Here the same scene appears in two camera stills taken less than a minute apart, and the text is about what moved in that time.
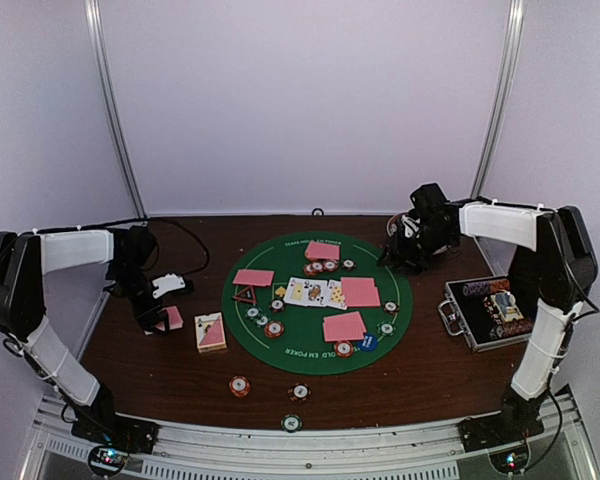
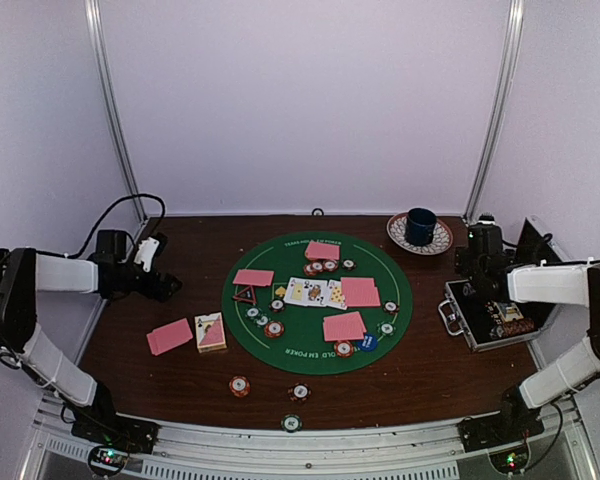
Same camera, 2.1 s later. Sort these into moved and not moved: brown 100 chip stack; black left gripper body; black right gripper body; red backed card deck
Moved: black left gripper body; black right gripper body; red backed card deck
Not moved: brown 100 chip stack
